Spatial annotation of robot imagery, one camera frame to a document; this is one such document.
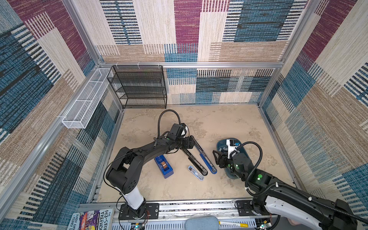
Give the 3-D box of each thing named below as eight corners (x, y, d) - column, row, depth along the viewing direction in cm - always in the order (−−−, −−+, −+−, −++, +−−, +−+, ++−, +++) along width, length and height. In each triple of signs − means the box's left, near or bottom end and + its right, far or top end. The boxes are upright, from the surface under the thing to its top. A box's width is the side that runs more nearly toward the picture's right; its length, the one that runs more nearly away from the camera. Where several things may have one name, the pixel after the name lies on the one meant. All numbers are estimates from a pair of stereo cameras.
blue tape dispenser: (165, 179, 86) (164, 175, 80) (155, 162, 92) (153, 157, 87) (174, 173, 88) (173, 168, 82) (163, 157, 94) (162, 152, 89)
